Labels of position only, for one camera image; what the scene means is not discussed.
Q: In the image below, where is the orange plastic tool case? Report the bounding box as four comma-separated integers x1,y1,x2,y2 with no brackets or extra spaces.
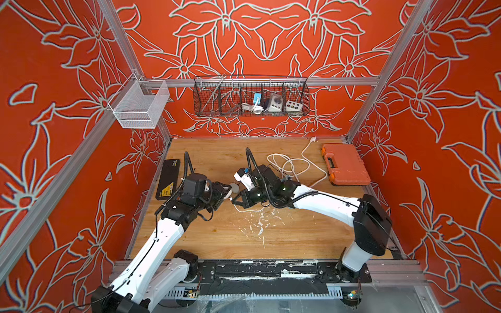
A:
321,143,371,186

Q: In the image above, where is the white power strip in basket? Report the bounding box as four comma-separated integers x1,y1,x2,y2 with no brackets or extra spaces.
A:
266,93,283,113

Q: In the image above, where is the clear plastic wall bin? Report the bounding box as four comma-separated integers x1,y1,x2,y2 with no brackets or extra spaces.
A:
111,81,170,129

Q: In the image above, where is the white thick power cable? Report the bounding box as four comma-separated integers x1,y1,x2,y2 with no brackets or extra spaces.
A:
267,136,330,189

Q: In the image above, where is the black wire wall basket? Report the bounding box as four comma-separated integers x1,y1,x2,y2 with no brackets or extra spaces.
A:
193,74,310,117

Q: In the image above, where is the white bluetooth headset case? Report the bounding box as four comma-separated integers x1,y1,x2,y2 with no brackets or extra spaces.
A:
230,183,240,194

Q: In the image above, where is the blue box in basket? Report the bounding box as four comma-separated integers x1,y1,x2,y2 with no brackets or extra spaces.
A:
253,93,262,106

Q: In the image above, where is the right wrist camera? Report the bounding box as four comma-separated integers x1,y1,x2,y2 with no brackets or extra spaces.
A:
234,168,258,191

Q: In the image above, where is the black flat tool case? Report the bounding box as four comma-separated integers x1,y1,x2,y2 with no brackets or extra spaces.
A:
155,159,181,200

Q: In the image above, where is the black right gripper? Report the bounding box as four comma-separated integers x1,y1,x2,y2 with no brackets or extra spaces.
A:
229,188,274,210

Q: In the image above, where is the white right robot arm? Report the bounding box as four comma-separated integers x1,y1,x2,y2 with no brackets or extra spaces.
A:
232,165,393,275

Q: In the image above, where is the thin white cable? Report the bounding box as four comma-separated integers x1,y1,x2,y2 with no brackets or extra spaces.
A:
232,201,271,214

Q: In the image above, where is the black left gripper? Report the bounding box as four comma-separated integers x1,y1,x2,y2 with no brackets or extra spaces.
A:
196,180,232,212

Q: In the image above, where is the white socket cube in basket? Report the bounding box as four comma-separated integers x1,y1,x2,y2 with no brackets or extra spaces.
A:
286,100,303,115

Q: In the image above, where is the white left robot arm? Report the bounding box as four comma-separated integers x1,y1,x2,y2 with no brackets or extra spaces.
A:
90,173,232,312

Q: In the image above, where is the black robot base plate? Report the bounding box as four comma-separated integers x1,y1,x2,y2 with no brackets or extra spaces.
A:
162,259,373,296

